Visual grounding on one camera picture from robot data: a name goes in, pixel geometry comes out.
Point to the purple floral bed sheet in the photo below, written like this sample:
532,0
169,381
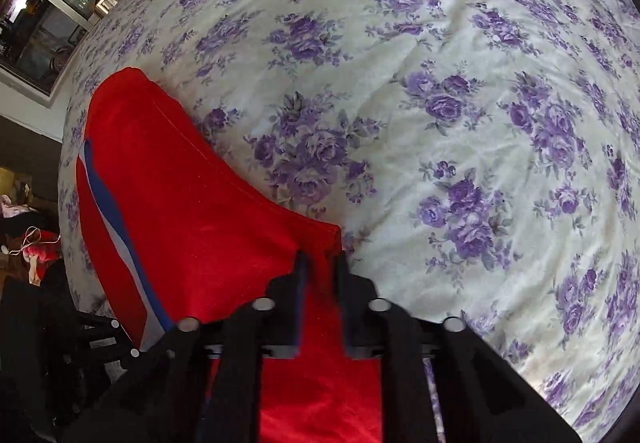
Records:
410,123

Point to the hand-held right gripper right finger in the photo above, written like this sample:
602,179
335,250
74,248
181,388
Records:
343,303

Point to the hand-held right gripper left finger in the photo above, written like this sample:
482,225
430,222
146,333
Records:
299,303

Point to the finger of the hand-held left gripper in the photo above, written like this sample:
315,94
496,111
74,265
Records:
107,339

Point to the red pants with blue stripe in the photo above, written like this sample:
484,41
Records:
175,198

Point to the red cloth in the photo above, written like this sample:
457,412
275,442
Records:
42,250

